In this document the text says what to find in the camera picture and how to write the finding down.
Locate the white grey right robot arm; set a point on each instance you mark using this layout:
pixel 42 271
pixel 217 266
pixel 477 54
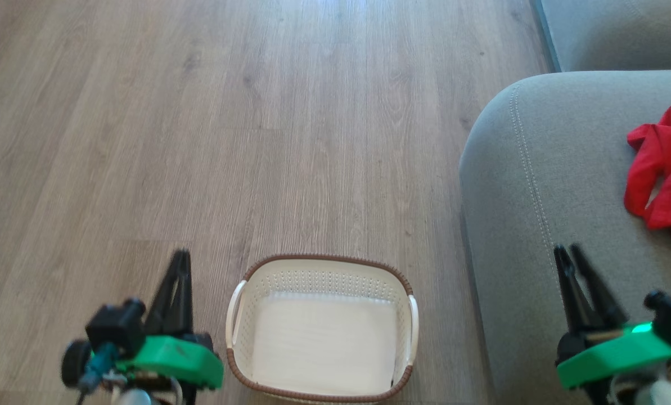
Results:
pixel 658 394

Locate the white basket with brown rim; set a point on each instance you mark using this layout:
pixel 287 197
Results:
pixel 324 337

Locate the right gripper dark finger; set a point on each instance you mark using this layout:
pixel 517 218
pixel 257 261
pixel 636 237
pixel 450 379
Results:
pixel 574 298
pixel 602 292

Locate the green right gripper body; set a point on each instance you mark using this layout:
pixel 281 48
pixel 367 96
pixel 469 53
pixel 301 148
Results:
pixel 616 354

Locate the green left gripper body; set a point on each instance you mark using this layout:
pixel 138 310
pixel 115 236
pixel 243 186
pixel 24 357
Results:
pixel 172 360

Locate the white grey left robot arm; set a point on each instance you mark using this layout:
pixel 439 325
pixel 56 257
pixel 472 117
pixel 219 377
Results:
pixel 135 396

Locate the grey sofa cushion with seam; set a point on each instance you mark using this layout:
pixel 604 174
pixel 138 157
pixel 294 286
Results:
pixel 543 185

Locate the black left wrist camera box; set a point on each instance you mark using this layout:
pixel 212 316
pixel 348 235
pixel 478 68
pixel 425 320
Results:
pixel 116 326

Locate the red garment with white trim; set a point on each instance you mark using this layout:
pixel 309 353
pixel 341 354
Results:
pixel 664 163

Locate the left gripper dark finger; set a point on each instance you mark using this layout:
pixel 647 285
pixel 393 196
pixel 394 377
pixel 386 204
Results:
pixel 165 304
pixel 184 298

